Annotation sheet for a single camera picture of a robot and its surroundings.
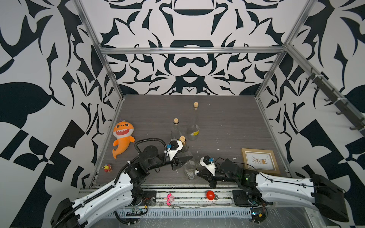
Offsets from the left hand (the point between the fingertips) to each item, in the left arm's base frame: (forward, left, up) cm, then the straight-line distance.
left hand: (187, 148), depth 68 cm
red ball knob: (-16, -11, -20) cm, 28 cm away
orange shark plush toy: (+20, +39, -14) cm, 46 cm away
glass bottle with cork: (+13, +6, -6) cm, 16 cm away
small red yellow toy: (-2, +44, -17) cm, 47 cm away
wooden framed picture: (0, -46, -22) cm, 52 cm away
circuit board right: (-25, -34, -24) cm, 49 cm away
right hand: (-7, -5, -14) cm, 16 cm away
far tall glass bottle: (+16, -5, -11) cm, 20 cm away
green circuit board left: (-21, +25, -20) cm, 39 cm away
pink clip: (-17, +9, -22) cm, 29 cm away
